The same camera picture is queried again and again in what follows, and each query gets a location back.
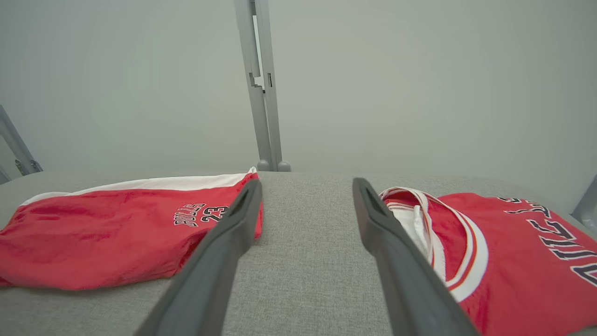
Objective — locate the red basketball shorts white trim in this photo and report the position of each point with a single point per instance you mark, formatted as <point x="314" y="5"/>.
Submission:
<point x="102" y="238"/>

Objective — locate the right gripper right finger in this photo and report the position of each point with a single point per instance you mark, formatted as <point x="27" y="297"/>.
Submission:
<point x="406" y="280"/>

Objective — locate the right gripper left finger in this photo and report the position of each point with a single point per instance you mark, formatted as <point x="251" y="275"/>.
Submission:
<point x="210" y="270"/>

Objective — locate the red basketball jersey white trim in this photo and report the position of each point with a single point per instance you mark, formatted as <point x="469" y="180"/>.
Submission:
<point x="513" y="261"/>

